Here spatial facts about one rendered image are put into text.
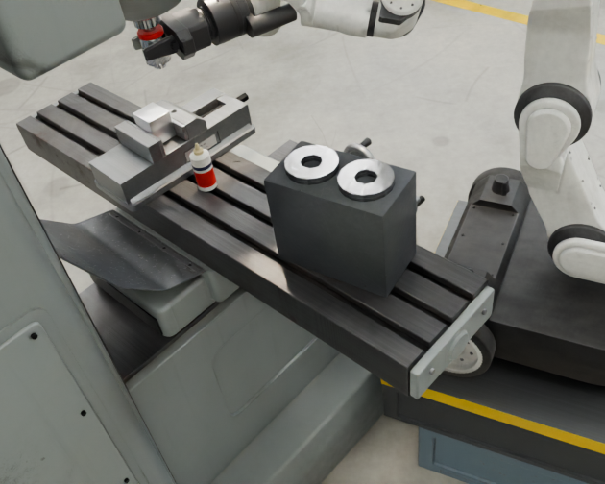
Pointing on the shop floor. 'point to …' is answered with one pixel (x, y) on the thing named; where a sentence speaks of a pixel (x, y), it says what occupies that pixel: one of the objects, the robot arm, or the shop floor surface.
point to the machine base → (312, 429)
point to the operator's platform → (515, 422)
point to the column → (45, 357)
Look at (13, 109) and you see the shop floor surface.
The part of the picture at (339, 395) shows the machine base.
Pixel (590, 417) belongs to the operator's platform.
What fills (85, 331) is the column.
